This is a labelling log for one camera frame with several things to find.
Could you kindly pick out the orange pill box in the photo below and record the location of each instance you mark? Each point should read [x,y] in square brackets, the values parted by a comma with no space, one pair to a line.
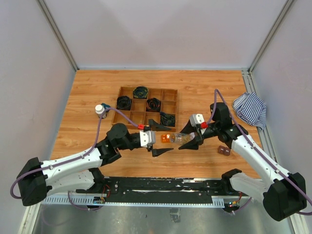
[165,138]

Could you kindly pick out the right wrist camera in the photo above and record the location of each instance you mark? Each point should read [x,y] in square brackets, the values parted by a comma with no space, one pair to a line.
[196,119]

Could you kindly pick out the wooden compartment tray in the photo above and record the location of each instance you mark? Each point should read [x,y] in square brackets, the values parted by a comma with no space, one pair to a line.
[142,103]

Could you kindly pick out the striped cloth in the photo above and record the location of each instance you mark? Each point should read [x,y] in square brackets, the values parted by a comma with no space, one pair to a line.
[251,109]

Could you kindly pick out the brown pill box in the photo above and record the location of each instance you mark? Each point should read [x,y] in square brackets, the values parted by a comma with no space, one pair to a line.
[224,150]

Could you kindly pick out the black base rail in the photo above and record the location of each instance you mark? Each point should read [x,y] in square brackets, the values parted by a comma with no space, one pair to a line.
[156,191]

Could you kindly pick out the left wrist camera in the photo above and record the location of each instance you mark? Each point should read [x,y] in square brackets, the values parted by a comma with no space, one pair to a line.
[147,139]

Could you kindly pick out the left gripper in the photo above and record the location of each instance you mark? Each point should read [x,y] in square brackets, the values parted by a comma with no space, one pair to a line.
[156,126]

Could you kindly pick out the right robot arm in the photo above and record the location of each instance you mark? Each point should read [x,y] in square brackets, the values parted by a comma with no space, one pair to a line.
[281,192]

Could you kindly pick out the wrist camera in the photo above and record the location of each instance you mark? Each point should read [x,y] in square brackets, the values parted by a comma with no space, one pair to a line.
[196,119]
[147,139]

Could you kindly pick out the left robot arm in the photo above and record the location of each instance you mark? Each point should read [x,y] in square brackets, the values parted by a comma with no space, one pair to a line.
[39,179]

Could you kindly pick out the white cap pill bottle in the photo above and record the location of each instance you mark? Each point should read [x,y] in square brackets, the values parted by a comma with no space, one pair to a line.
[100,111]

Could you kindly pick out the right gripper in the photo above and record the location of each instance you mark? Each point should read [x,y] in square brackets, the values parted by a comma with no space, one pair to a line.
[193,144]

